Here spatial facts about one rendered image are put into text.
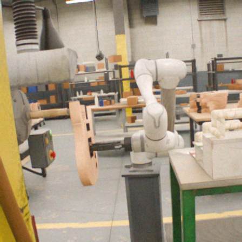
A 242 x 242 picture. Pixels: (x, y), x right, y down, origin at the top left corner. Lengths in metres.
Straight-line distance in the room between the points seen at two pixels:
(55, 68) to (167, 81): 0.81
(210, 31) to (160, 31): 2.13
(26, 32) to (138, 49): 11.17
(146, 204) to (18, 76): 1.35
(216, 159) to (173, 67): 0.75
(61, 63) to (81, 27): 11.51
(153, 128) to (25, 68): 0.61
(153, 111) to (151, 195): 1.01
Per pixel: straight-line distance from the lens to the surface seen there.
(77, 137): 1.33
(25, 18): 1.34
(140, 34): 12.47
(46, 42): 1.45
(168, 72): 1.79
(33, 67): 1.27
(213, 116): 1.30
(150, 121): 1.26
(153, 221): 2.24
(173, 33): 12.57
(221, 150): 1.24
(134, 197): 2.17
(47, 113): 1.41
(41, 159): 1.69
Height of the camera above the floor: 1.38
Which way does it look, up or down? 10 degrees down
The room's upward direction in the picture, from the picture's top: 5 degrees counter-clockwise
